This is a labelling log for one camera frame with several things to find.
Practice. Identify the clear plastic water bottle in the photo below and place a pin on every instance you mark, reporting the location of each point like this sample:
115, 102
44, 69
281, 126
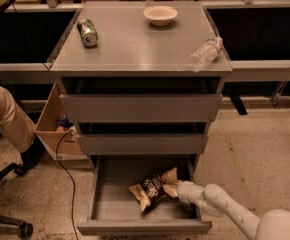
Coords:
204, 56

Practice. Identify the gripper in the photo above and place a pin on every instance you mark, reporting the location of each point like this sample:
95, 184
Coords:
185, 191

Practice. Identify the person leg in beige trousers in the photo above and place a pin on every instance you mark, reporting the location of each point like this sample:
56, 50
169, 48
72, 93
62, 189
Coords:
15, 125

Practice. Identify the brown and yellow chip bag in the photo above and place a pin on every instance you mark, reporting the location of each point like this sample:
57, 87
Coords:
150, 190

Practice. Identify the grey open bottom drawer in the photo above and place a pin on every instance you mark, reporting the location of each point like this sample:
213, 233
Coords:
115, 210

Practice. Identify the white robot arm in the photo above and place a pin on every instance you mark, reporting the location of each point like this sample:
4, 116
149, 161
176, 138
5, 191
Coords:
273, 225

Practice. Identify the grey middle drawer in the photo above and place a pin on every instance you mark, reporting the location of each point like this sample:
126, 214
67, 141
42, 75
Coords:
142, 138

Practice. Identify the grey drawer cabinet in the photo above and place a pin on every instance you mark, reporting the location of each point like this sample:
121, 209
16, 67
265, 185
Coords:
130, 46

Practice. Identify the black shoe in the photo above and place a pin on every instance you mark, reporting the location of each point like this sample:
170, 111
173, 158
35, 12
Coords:
33, 154

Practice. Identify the green soda can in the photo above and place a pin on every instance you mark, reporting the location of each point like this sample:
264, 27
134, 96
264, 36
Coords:
88, 32

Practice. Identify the cardboard box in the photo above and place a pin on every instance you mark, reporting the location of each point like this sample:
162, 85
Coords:
60, 144

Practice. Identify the grey top drawer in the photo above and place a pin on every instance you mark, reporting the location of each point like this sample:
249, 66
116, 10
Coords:
141, 99

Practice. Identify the white paper bowl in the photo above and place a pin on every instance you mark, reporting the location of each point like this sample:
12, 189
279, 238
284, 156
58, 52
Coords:
160, 15

